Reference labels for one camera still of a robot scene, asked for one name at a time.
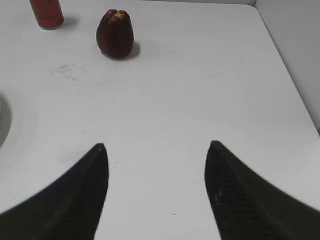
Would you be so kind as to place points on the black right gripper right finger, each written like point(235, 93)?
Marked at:
point(248, 207)

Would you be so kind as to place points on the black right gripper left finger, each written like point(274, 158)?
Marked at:
point(68, 209)

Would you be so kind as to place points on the cream white plate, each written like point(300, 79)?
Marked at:
point(5, 118)

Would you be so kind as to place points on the dark red wax apple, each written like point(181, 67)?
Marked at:
point(114, 35)

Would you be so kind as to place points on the red drink can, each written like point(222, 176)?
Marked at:
point(48, 13)

